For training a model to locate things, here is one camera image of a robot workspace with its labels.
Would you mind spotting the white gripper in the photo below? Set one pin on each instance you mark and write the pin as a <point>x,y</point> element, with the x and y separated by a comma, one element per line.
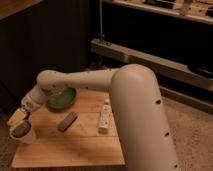
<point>29,105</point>

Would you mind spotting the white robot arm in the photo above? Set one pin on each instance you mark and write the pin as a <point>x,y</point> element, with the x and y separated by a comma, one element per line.
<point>136,102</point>

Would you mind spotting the white ceramic cup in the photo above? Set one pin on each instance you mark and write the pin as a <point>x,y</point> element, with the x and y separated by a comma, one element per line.
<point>23,132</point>

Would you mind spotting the grey rectangular sponge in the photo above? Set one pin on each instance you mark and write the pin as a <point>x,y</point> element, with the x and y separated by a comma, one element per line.
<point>67,121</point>

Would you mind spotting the white remote controller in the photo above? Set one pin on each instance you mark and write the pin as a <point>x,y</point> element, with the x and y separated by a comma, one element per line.
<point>104,119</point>

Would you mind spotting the metal shelf rack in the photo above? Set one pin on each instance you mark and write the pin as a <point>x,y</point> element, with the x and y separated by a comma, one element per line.
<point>174,38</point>

